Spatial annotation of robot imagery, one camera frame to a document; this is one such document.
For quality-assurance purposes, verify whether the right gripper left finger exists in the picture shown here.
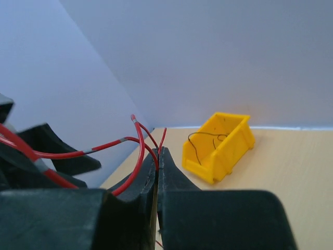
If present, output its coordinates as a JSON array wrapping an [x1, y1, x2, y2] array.
[[1, 155, 156, 249]]

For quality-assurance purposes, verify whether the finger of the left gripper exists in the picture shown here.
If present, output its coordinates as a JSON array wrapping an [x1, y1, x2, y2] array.
[[15, 123, 102, 178]]

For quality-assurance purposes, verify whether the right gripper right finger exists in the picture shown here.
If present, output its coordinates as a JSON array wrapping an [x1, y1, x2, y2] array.
[[158, 147, 297, 249]]

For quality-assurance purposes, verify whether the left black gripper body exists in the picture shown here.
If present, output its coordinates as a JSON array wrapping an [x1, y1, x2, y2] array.
[[0, 140, 88, 192]]

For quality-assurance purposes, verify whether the dark brown wire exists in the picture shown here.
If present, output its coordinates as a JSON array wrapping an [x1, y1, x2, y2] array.
[[187, 131, 229, 166]]

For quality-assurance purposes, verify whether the yellow plastic bin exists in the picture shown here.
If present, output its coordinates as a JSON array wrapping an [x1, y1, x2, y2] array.
[[182, 112, 255, 184]]

